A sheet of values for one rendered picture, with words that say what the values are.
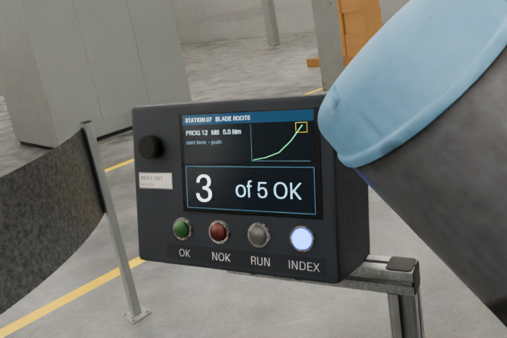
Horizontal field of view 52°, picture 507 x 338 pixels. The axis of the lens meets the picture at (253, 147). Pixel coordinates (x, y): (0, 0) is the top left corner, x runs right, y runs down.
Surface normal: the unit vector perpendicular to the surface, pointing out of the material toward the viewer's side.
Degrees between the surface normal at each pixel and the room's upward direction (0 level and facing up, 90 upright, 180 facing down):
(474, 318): 0
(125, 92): 90
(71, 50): 90
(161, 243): 75
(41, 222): 90
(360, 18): 90
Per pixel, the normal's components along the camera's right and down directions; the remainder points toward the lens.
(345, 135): -0.79, 0.48
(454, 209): -0.71, 0.37
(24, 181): 0.95, -0.07
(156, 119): -0.49, 0.06
